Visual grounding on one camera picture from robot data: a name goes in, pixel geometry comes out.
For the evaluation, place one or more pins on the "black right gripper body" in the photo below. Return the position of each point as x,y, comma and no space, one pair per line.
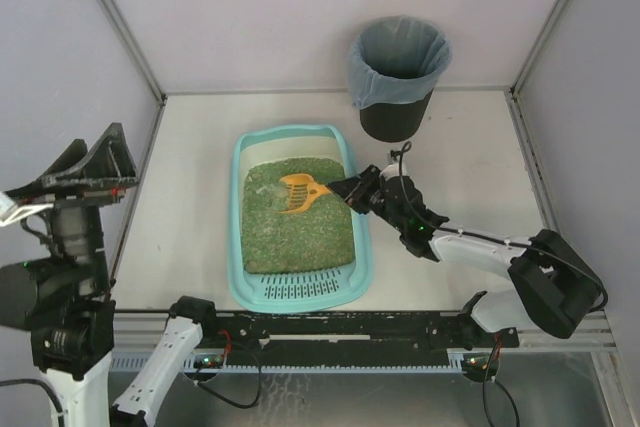
370,188

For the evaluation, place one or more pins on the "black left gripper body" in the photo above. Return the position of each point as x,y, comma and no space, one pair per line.
80,185

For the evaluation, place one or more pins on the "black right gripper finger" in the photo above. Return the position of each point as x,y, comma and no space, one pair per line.
367,182
366,204

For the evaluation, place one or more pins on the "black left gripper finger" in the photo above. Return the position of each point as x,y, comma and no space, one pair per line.
61,173
109,163

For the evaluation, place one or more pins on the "yellow slotted litter scoop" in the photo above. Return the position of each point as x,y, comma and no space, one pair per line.
296,193

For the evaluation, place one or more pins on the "teal plastic litter box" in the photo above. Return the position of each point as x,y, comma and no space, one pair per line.
290,293

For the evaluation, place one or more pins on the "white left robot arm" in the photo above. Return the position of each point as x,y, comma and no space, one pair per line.
63,300

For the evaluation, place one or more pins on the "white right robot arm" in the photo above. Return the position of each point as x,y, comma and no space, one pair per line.
552,287

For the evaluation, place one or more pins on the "green cat litter pellets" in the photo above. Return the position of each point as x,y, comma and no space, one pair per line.
274,242

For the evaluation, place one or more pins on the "black trash bin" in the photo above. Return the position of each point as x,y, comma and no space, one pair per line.
392,123

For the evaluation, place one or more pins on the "blue trash bag liner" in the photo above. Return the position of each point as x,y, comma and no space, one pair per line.
396,60

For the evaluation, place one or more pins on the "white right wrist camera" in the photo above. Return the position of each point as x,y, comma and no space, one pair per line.
390,171

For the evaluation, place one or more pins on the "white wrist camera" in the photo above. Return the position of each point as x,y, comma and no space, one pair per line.
390,171
12,211

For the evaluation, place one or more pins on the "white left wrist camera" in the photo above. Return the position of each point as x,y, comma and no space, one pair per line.
12,211

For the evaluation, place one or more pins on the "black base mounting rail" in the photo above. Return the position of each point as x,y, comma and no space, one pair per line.
358,330

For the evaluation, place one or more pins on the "white slotted cable duct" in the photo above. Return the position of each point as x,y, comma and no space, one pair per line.
336,358

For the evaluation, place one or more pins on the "aluminium frame extrusion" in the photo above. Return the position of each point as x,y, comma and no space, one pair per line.
592,334

